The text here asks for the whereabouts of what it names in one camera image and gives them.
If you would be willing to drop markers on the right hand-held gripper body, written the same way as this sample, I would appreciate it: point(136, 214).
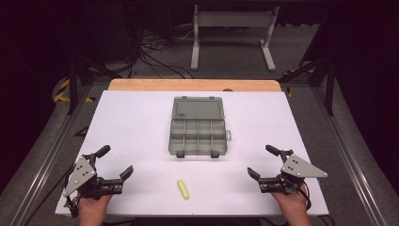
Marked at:
point(295, 172)

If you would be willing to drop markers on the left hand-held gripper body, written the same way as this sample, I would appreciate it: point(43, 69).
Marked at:
point(82, 175)

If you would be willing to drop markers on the small yellow bar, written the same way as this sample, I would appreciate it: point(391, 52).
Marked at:
point(183, 189)

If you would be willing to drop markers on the grey clear plastic organizer box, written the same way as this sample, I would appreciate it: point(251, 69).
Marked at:
point(197, 138)

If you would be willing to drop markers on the person's right hand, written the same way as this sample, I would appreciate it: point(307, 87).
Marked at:
point(290, 202)

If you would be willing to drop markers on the person's left hand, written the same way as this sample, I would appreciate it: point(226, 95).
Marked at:
point(91, 207)

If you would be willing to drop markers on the white table mat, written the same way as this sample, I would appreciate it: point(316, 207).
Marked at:
point(251, 125)

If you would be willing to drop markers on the yellow black hazard tape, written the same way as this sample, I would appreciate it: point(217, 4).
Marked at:
point(64, 89)
point(298, 71)

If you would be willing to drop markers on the black metal stand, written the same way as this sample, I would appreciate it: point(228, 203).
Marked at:
point(329, 84)
point(72, 84)

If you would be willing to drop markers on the wooden table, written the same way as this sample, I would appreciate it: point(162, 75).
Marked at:
point(188, 84)

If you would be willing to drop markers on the white metal stand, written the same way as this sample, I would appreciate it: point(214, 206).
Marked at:
point(232, 19)

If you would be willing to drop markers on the aluminium floor rail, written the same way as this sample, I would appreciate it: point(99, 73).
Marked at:
point(351, 157)
point(47, 163)

